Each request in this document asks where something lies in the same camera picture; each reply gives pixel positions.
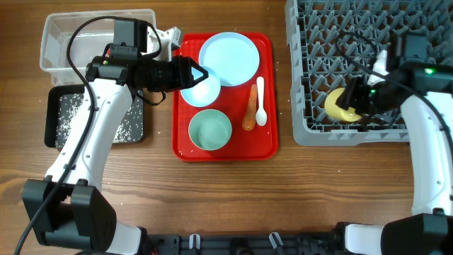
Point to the red serving tray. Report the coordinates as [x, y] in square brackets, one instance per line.
[258, 144]

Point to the black tray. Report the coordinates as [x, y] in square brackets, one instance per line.
[53, 107]

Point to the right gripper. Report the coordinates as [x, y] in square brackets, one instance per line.
[351, 96]

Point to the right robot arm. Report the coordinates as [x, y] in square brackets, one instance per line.
[404, 78]

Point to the white rice pile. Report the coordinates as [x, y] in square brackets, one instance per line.
[130, 130]

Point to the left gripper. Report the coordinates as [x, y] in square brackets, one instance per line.
[182, 74]

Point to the green bowl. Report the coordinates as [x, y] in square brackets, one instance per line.
[210, 130]

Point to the light blue plate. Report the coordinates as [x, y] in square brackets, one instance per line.
[232, 56]

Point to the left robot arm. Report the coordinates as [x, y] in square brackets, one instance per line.
[66, 207]

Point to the clear plastic bin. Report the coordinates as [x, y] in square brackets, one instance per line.
[89, 42]

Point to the yellow cup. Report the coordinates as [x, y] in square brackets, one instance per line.
[335, 111]

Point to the orange carrot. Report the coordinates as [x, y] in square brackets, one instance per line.
[249, 119]

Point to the light blue bowl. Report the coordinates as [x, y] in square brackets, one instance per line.
[204, 93]

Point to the grey dishwasher rack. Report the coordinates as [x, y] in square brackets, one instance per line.
[313, 29]

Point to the white plastic spoon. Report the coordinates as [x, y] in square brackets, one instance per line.
[261, 115]

